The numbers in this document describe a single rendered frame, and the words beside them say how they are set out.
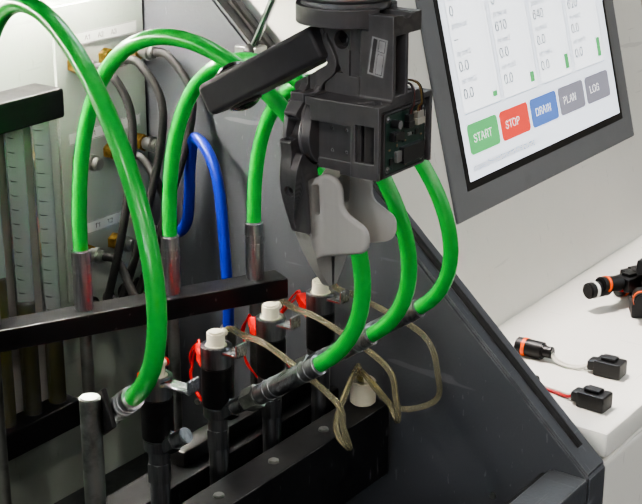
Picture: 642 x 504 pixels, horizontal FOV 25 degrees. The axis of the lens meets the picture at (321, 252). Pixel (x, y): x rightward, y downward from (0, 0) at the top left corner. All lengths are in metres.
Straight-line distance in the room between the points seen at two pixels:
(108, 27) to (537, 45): 0.54
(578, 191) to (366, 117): 0.89
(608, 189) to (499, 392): 0.57
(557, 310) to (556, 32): 0.35
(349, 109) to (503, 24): 0.73
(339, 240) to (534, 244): 0.72
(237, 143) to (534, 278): 0.43
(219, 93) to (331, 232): 0.13
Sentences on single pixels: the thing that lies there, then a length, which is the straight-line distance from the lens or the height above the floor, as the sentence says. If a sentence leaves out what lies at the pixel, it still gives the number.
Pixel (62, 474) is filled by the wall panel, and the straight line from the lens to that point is 1.62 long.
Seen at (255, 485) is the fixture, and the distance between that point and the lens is 1.31.
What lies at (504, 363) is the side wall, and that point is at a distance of 1.42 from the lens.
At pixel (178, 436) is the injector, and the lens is 1.23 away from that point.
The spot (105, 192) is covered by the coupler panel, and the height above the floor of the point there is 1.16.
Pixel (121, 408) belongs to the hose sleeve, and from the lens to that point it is 1.07.
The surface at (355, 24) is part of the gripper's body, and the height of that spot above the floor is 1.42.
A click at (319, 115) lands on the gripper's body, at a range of 1.01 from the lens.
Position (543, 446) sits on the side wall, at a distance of 1.42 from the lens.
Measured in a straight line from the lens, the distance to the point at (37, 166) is 1.45.
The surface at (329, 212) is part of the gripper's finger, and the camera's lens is 1.05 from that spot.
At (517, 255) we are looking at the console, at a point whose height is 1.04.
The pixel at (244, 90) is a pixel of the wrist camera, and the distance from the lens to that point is 1.06.
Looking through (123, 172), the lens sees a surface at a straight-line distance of 0.99.
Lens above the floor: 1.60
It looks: 19 degrees down
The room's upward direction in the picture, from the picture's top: straight up
